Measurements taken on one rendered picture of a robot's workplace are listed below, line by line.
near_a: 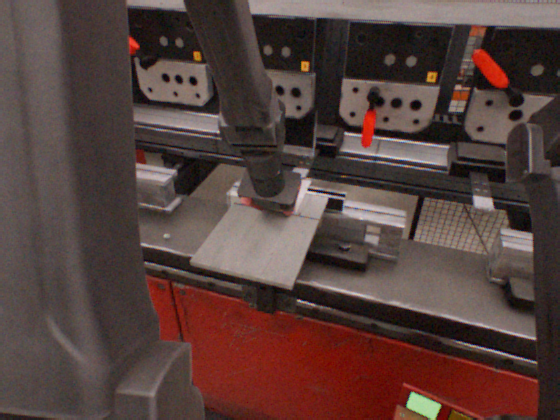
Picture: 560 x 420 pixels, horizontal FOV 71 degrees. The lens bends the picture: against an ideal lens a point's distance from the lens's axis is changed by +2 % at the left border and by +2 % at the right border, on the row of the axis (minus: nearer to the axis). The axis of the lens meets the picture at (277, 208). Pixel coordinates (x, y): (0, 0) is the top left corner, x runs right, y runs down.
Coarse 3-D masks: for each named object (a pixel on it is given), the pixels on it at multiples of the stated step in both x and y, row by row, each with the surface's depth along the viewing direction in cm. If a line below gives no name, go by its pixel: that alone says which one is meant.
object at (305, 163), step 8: (320, 128) 101; (328, 128) 101; (336, 128) 101; (320, 136) 97; (328, 136) 97; (336, 136) 100; (320, 144) 97; (328, 144) 96; (336, 144) 96; (320, 152) 98; (328, 152) 97; (336, 152) 97; (304, 160) 93; (312, 160) 93; (296, 168) 90; (304, 168) 90; (304, 176) 87
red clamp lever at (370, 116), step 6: (372, 90) 60; (378, 90) 61; (366, 96) 60; (372, 96) 60; (378, 96) 60; (372, 102) 60; (372, 108) 62; (366, 114) 62; (372, 114) 62; (366, 120) 63; (372, 120) 62; (366, 126) 63; (372, 126) 63; (366, 132) 64; (372, 132) 64; (366, 138) 64; (372, 138) 64; (366, 144) 65
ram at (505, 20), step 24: (144, 0) 68; (168, 0) 66; (264, 0) 61; (288, 0) 60; (312, 0) 59; (336, 0) 58; (360, 0) 57; (384, 0) 56; (408, 0) 55; (432, 0) 55; (456, 0) 54; (456, 24) 55; (480, 24) 54; (504, 24) 54; (528, 24) 53; (552, 24) 52
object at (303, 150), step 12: (288, 120) 75; (300, 120) 74; (312, 120) 73; (288, 132) 76; (300, 132) 75; (312, 132) 75; (288, 144) 78; (300, 144) 77; (312, 144) 76; (312, 156) 78
